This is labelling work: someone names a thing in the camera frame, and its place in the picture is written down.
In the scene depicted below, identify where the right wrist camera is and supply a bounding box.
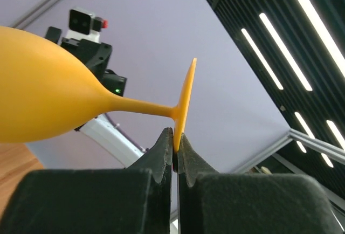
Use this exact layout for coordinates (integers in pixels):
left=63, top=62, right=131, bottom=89
left=65, top=7, right=108, bottom=43

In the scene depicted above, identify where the yellow wine glass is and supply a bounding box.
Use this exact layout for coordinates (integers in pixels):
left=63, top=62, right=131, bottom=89
left=1, top=26, right=197, bottom=152

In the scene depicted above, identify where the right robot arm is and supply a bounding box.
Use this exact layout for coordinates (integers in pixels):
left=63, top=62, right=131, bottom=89
left=45, top=26, right=147, bottom=168

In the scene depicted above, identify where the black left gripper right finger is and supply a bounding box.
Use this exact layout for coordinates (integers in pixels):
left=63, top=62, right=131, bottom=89
left=176, top=136, right=344, bottom=233

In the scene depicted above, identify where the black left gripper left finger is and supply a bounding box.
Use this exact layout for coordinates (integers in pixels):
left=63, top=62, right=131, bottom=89
left=1, top=128, right=173, bottom=233

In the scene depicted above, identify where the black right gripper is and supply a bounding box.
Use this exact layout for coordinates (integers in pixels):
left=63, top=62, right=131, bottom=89
left=45, top=26, right=113, bottom=80

